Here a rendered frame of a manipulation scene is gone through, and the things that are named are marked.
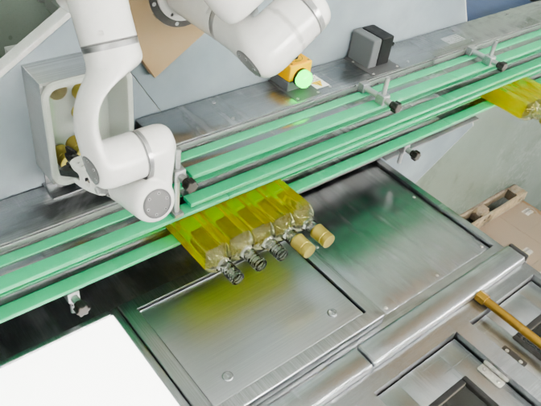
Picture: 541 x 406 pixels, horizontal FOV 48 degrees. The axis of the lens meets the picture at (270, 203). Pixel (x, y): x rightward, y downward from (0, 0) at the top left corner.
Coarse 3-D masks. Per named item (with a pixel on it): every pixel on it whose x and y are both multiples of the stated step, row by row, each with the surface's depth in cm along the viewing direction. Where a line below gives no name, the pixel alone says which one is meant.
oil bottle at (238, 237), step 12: (204, 216) 130; (216, 216) 130; (228, 216) 130; (216, 228) 128; (228, 228) 127; (240, 228) 128; (228, 240) 125; (240, 240) 125; (252, 240) 127; (240, 252) 126
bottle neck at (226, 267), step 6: (222, 264) 122; (228, 264) 122; (222, 270) 122; (228, 270) 121; (234, 270) 121; (228, 276) 121; (234, 276) 120; (240, 276) 122; (234, 282) 121; (240, 282) 122
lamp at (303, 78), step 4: (300, 68) 146; (304, 68) 147; (296, 72) 146; (300, 72) 146; (304, 72) 145; (308, 72) 146; (296, 76) 146; (300, 76) 145; (304, 76) 145; (308, 76) 146; (296, 80) 146; (300, 80) 145; (304, 80) 145; (308, 80) 146; (296, 84) 147; (300, 84) 146; (304, 84) 146; (308, 84) 147
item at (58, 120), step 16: (64, 80) 106; (80, 80) 108; (128, 80) 114; (48, 96) 106; (64, 96) 116; (112, 96) 121; (128, 96) 117; (48, 112) 107; (64, 112) 118; (112, 112) 124; (128, 112) 119; (48, 128) 109; (64, 128) 120; (112, 128) 126; (128, 128) 121; (48, 144) 111; (64, 144) 122; (64, 176) 119
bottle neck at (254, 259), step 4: (248, 248) 125; (252, 248) 126; (244, 252) 125; (248, 252) 125; (252, 252) 125; (256, 252) 125; (244, 256) 125; (248, 256) 124; (252, 256) 124; (256, 256) 124; (260, 256) 124; (248, 260) 124; (252, 260) 124; (256, 260) 123; (260, 260) 123; (264, 260) 124; (252, 264) 124; (256, 264) 123; (260, 264) 125; (264, 264) 125; (256, 268) 123; (260, 268) 125
